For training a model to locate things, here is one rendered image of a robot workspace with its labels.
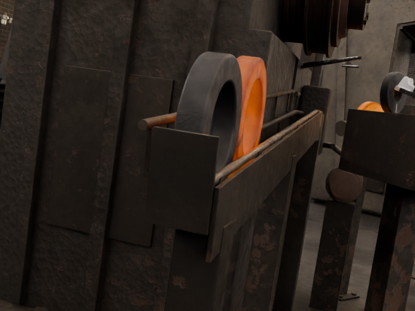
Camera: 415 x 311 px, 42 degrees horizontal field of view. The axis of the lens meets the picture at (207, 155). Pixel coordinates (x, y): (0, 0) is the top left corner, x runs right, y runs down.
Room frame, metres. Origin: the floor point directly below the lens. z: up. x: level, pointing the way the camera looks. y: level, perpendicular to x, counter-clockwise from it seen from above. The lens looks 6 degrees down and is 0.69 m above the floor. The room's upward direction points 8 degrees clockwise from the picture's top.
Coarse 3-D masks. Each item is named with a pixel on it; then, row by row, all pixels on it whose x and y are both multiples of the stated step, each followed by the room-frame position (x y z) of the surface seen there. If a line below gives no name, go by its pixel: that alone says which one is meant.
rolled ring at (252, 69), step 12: (240, 60) 0.80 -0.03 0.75; (252, 60) 0.80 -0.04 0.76; (252, 72) 0.78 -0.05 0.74; (264, 72) 0.87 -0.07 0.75; (252, 84) 0.79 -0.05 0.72; (264, 84) 0.89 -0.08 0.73; (252, 96) 0.89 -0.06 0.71; (264, 96) 0.91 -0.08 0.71; (252, 108) 0.90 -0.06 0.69; (264, 108) 0.92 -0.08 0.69; (240, 120) 0.75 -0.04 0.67; (252, 120) 0.90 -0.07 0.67; (240, 132) 0.76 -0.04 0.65; (252, 132) 0.90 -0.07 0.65; (240, 144) 0.78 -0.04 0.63; (252, 144) 0.88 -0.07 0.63; (240, 156) 0.79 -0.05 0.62; (240, 168) 0.80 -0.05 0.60
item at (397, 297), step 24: (360, 120) 1.16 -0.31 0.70; (384, 120) 1.09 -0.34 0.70; (408, 120) 1.02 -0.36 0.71; (360, 144) 1.15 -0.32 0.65; (384, 144) 1.07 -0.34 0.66; (408, 144) 1.01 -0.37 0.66; (360, 168) 1.13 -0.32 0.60; (384, 168) 1.06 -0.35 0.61; (408, 168) 1.00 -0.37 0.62; (408, 192) 1.11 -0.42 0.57; (384, 216) 1.15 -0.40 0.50; (408, 216) 1.11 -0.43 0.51; (384, 240) 1.14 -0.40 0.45; (408, 240) 1.12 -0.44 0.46; (384, 264) 1.12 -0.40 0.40; (408, 264) 1.12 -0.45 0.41; (384, 288) 1.11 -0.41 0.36; (408, 288) 1.12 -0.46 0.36
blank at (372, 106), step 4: (364, 104) 2.11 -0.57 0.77; (368, 104) 2.10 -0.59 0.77; (372, 104) 2.11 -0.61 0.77; (376, 104) 2.13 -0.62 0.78; (360, 108) 2.10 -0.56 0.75; (364, 108) 2.09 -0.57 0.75; (368, 108) 2.10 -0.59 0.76; (372, 108) 2.12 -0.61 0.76; (376, 108) 2.13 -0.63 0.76; (380, 108) 2.14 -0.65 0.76
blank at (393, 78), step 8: (392, 72) 2.04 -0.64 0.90; (384, 80) 2.01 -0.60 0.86; (392, 80) 2.00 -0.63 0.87; (400, 80) 2.05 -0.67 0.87; (384, 88) 2.00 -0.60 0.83; (392, 88) 2.01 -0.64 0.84; (384, 96) 2.00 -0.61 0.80; (392, 96) 2.01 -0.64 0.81; (400, 96) 2.07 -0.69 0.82; (384, 104) 2.01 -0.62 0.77; (392, 104) 2.02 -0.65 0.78; (400, 104) 2.06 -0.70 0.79; (392, 112) 2.03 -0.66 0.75
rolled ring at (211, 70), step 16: (208, 64) 0.61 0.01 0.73; (224, 64) 0.62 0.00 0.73; (192, 80) 0.59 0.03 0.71; (208, 80) 0.59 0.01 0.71; (224, 80) 0.63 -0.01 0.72; (240, 80) 0.71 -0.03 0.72; (192, 96) 0.58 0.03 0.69; (208, 96) 0.58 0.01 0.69; (224, 96) 0.71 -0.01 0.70; (240, 96) 0.72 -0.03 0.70; (192, 112) 0.58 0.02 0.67; (208, 112) 0.58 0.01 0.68; (224, 112) 0.72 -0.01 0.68; (240, 112) 0.74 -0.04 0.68; (176, 128) 0.58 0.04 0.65; (192, 128) 0.57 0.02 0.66; (208, 128) 0.59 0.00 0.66; (224, 128) 0.72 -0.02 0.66; (224, 144) 0.72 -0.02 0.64; (224, 160) 0.70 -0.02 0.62
